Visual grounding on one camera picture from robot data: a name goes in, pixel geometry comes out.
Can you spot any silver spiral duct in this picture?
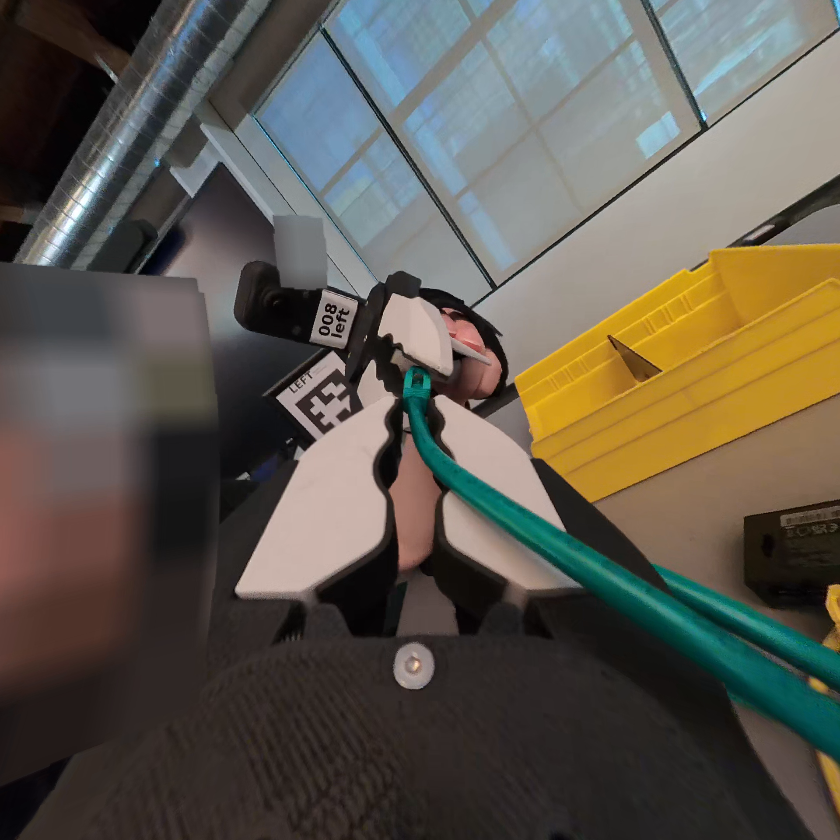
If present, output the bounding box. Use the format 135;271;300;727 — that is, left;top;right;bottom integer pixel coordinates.
13;0;309;266

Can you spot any yellow plastic bin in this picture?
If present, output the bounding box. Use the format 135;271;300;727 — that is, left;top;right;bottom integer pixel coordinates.
514;243;840;503

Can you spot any black white marker board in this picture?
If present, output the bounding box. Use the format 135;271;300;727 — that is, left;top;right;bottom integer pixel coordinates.
264;351;368;441

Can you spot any large grid window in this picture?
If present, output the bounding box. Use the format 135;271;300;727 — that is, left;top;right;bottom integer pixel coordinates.
252;0;840;290

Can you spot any yellow ethernet cable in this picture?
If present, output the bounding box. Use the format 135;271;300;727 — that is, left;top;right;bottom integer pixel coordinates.
807;584;840;782

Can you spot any person's left hand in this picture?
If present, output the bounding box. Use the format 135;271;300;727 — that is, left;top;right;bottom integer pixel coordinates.
433;305;509;401

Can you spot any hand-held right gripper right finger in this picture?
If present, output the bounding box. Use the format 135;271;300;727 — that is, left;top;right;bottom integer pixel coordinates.
430;394;585;598

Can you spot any black ethernet switch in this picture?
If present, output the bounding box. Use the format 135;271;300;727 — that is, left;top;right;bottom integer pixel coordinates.
743;500;840;610

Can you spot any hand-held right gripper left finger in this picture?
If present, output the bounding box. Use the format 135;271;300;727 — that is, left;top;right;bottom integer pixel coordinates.
234;397;403;601

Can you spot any green ethernet cable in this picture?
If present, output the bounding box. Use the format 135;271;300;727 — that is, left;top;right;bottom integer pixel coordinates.
402;366;840;762

